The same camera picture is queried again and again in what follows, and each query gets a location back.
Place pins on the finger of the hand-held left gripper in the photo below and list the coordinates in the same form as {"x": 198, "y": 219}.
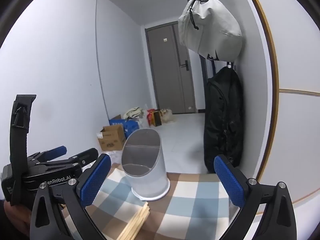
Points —
{"x": 58, "y": 151}
{"x": 85, "y": 155}

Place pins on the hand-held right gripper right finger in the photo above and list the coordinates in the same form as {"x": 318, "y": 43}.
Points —
{"x": 228, "y": 182}

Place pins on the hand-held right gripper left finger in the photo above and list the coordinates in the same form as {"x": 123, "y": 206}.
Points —
{"x": 96, "y": 180}

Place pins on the pile of wooden chopsticks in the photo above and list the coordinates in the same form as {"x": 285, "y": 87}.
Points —
{"x": 135, "y": 222}

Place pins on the white slanted utensil holder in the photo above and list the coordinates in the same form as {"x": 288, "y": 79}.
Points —
{"x": 155, "y": 175}

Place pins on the person's left hand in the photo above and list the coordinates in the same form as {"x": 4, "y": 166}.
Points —
{"x": 15, "y": 215}

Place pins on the crumpled clear plastic sheet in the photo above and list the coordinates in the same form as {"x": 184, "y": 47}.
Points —
{"x": 115, "y": 156}

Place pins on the brown cardboard box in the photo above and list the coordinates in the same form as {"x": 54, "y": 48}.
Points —
{"x": 112, "y": 140}

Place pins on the checkered blue beige cloth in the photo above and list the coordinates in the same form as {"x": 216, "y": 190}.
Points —
{"x": 185, "y": 205}

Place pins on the blue cardboard box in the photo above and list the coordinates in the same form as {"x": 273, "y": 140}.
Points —
{"x": 131, "y": 127}

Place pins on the black hanging backpack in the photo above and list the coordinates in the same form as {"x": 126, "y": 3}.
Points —
{"x": 222, "y": 120}

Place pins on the crumpled beige cloth heap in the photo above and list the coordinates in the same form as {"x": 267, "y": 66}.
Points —
{"x": 133, "y": 112}

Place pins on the white plastic bag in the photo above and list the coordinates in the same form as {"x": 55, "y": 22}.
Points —
{"x": 143, "y": 122}

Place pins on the red snack bag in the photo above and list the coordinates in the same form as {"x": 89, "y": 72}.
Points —
{"x": 150, "y": 117}

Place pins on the white wood-trimmed panel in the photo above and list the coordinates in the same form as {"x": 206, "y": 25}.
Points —
{"x": 295, "y": 142}

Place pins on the black and yellow bag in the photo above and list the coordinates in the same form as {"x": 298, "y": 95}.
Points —
{"x": 157, "y": 118}

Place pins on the translucent beige plastic bag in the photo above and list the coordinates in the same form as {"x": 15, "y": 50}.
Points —
{"x": 168, "y": 116}

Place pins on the grey entrance door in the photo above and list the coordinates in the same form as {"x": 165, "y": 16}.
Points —
{"x": 167, "y": 80}

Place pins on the grey hanging bag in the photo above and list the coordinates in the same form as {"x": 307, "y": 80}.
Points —
{"x": 212, "y": 30}

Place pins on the metal wall hook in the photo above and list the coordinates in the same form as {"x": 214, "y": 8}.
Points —
{"x": 231, "y": 66}

